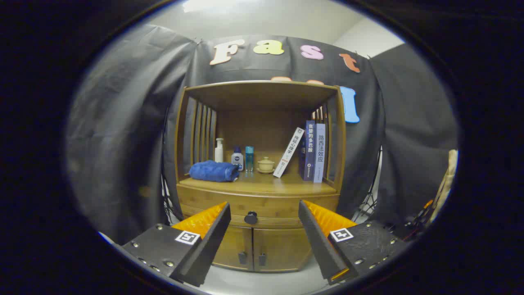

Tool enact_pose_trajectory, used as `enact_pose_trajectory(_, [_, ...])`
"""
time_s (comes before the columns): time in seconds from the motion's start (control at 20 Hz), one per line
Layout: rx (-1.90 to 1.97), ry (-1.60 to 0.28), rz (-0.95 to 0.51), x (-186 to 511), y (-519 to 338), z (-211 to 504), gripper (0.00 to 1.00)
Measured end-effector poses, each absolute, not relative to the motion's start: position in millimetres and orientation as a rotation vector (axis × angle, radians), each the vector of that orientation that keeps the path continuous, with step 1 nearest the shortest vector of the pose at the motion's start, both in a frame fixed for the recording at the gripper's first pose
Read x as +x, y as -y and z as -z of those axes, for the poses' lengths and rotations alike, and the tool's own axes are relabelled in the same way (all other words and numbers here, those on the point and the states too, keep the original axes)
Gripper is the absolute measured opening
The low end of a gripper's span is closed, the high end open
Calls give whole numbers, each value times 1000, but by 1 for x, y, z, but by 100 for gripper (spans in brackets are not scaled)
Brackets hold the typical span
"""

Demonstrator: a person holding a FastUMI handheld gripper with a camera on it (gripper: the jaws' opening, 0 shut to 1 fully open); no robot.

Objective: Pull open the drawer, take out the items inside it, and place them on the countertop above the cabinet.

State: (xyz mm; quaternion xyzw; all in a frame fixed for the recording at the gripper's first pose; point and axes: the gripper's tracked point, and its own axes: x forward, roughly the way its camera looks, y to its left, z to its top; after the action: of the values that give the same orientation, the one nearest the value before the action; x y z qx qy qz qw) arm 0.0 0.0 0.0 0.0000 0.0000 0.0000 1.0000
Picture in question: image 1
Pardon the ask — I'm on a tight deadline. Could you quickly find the white book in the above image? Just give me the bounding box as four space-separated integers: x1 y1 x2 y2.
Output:
273 127 305 178

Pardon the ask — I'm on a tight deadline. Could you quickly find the wooden countertop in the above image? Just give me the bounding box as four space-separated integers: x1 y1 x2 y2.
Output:
178 171 338 197

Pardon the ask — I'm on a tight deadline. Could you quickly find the white bottle with blue cap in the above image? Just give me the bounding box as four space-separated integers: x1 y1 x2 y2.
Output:
231 146 244 172

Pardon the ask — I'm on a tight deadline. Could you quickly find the blue folded towel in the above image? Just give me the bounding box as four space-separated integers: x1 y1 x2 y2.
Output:
189 160 240 183

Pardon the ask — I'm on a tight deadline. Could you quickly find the pale grey book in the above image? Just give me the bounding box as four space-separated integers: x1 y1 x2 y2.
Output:
313 123 327 183

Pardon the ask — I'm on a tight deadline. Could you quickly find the dark blue book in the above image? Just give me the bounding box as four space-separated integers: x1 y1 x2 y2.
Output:
299 120 316 182

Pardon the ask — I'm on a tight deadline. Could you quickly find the bundle of cables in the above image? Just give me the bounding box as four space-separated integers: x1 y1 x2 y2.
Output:
403 199 434 235

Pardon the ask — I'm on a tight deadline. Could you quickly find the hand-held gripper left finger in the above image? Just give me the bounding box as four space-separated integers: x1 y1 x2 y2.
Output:
117 201 232 287

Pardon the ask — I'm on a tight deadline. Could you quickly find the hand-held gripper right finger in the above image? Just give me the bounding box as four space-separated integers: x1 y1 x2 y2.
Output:
298 200 410 286

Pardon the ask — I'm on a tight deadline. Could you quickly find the wooden drawer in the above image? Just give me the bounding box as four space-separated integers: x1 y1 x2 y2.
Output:
177 186 340 229

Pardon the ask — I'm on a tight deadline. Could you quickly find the wooden cabinet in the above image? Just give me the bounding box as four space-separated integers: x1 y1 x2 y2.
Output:
174 80 348 273

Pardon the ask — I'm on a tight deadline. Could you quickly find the wooden cabinet door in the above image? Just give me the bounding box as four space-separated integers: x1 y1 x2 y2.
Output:
212 225 253 271
253 227 314 272

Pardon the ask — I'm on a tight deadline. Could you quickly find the beige lidded teacup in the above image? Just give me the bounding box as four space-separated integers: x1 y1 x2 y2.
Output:
257 157 276 174

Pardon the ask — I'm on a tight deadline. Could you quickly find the pale wooden frame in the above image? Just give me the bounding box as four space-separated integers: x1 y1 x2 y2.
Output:
430 150 458 222

